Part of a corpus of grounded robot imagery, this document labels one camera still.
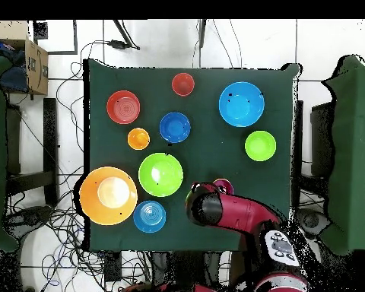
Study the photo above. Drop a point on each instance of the cardboard box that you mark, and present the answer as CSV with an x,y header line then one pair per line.
x,y
36,70

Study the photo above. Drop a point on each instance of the orange ribbed plastic cup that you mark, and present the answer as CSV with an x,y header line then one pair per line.
x,y
138,139

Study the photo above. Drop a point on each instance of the large light blue bowl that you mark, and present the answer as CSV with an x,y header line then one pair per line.
x,y
241,104

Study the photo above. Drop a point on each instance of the small green ribbed bowl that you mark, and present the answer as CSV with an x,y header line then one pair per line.
x,y
260,146

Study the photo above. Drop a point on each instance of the purple plastic cup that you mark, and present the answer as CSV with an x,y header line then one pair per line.
x,y
226,183

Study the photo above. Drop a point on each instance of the red plastic cup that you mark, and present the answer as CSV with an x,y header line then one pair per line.
x,y
183,84

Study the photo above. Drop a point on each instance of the small light blue bowl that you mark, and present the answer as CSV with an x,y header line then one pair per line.
x,y
149,216

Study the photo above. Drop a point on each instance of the large yellow bowl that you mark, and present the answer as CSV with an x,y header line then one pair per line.
x,y
108,196

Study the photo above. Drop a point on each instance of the large green bowl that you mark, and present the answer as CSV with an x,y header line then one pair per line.
x,y
160,175

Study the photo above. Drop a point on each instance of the red plastic bowl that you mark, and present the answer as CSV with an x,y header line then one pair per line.
x,y
123,107

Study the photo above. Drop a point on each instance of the dark green tablecloth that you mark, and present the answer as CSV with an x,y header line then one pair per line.
x,y
200,137

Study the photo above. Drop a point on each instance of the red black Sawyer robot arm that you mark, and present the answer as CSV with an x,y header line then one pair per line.
x,y
240,210

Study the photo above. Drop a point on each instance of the black power adapter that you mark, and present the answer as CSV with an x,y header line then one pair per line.
x,y
117,44

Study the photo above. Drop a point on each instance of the dark blue bowl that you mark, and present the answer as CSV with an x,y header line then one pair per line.
x,y
175,127

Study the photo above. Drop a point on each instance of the dark blue bag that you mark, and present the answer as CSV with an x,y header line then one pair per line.
x,y
13,79

